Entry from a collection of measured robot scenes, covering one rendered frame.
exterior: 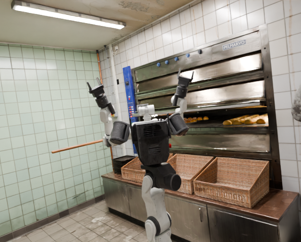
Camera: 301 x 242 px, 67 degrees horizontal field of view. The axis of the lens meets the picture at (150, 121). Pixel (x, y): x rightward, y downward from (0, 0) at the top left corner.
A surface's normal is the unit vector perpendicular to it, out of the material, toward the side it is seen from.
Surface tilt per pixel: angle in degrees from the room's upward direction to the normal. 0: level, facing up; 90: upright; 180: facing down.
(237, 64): 70
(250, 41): 90
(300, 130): 90
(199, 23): 90
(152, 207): 90
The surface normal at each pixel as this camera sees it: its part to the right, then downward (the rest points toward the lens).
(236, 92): -0.72, -0.22
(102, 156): 0.69, -0.04
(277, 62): -0.72, 0.13
